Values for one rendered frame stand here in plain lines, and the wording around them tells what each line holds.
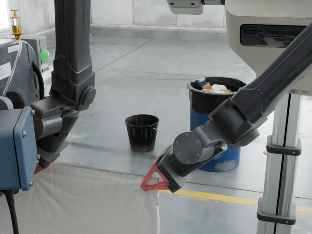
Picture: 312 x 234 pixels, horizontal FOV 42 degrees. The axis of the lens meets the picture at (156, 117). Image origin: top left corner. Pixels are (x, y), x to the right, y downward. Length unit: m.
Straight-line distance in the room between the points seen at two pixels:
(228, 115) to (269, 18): 0.38
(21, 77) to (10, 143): 0.48
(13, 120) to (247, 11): 0.68
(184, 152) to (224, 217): 2.01
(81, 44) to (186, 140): 0.26
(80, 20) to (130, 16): 8.59
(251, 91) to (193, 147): 0.14
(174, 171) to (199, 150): 0.12
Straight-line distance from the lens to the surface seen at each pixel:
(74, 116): 0.86
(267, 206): 1.48
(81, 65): 0.80
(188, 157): 0.71
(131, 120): 3.61
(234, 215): 2.73
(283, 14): 1.06
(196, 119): 3.10
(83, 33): 0.77
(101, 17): 9.60
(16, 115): 0.60
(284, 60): 0.68
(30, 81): 1.05
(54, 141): 0.89
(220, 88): 3.26
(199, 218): 2.68
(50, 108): 0.81
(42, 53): 1.08
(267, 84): 0.70
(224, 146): 0.79
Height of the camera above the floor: 1.50
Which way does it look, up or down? 20 degrees down
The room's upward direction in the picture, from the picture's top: straight up
